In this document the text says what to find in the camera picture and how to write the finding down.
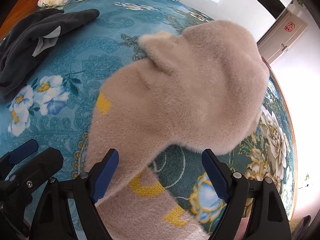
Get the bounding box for wooden headboard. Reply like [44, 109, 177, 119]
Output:
[0, 0, 40, 40]

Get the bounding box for dark grey garment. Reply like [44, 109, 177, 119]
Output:
[0, 8, 100, 104]

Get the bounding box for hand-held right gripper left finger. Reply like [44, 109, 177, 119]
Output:
[30, 149, 119, 240]

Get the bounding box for beige fuzzy sweater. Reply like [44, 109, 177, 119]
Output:
[84, 19, 270, 240]

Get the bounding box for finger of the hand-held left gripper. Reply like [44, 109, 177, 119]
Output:
[0, 139, 39, 172]
[5, 147, 64, 198]

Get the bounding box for teal floral blanket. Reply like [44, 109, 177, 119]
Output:
[0, 0, 297, 240]

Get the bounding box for beige door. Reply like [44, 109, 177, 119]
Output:
[257, 10, 308, 64]

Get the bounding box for white and black wardrobe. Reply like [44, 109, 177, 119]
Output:
[125, 0, 295, 43]

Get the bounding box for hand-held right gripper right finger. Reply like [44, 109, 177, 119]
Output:
[202, 149, 293, 240]

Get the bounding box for wooden bed side rail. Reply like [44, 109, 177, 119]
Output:
[261, 56, 298, 220]

